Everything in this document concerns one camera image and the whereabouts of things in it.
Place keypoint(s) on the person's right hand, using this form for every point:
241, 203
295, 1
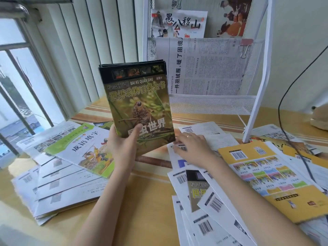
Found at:
199, 153

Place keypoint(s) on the person's left hand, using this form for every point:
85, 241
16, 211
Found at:
120, 153

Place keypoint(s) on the person's right fingers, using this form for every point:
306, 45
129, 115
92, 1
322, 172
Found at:
185, 143

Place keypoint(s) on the person's left thumb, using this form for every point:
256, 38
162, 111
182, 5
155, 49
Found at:
135, 133

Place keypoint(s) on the bundle of dark insect books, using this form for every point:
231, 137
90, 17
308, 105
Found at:
138, 99

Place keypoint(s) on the person's left forearm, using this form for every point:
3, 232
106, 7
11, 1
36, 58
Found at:
110, 210

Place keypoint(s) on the person's right forearm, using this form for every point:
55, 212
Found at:
256, 210

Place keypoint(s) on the single dark cover booklet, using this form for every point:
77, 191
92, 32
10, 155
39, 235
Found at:
197, 189

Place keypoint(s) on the green cover booklet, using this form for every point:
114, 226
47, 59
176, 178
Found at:
76, 148

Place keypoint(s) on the white metal magazine rack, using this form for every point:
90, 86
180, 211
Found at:
256, 110

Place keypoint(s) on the folded newspaper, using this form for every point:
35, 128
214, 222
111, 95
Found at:
205, 66

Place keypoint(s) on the pile of white booklets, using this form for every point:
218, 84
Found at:
64, 184

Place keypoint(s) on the spread heap of barcode booklets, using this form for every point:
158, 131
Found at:
212, 228

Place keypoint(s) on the orange illustrated booklet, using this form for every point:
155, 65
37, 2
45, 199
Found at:
279, 145

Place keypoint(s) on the white vertical blinds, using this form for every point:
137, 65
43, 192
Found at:
84, 48

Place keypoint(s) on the pink binder clip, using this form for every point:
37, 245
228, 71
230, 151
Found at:
246, 42

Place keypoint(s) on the white illustrated picture book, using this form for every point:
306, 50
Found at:
184, 23

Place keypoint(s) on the yellow cover booklet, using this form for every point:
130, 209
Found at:
294, 199

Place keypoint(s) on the colourful illustrated story poster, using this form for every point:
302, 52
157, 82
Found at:
233, 20

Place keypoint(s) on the brown plush toy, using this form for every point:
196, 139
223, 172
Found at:
320, 117

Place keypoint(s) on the window frame with metal bars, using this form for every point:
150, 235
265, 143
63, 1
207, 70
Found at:
15, 46

